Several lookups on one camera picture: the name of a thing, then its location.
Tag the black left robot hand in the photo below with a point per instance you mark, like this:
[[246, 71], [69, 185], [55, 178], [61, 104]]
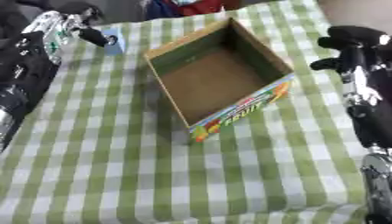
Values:
[[91, 34]]

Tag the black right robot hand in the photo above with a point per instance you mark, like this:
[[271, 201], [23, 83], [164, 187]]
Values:
[[357, 36]]

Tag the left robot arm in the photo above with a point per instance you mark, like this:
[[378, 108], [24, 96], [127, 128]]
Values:
[[30, 67]]

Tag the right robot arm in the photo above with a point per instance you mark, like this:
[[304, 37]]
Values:
[[373, 122]]

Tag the cardboard box with green inside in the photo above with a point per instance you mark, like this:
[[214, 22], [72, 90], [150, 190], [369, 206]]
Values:
[[214, 81]]

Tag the blue block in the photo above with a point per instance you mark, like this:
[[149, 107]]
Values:
[[115, 46]]

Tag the red and blue bag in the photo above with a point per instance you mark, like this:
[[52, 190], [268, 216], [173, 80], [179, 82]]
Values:
[[189, 7]]

